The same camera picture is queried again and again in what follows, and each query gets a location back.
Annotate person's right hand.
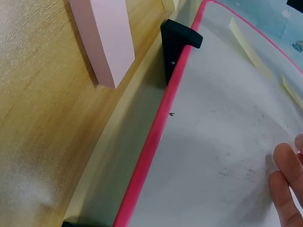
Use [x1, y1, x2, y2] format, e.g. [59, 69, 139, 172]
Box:
[268, 133, 303, 227]

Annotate yellow sticky note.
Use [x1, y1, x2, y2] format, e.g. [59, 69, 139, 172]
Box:
[229, 17, 274, 82]
[281, 75, 303, 108]

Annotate pink-framed whiteboard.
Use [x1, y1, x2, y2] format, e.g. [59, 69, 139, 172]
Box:
[112, 0, 303, 227]

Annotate black triangular board foot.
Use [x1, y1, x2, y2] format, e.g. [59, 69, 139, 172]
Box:
[160, 19, 204, 87]

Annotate pink sticky note pad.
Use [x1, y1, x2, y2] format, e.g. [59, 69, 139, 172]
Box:
[69, 0, 136, 90]

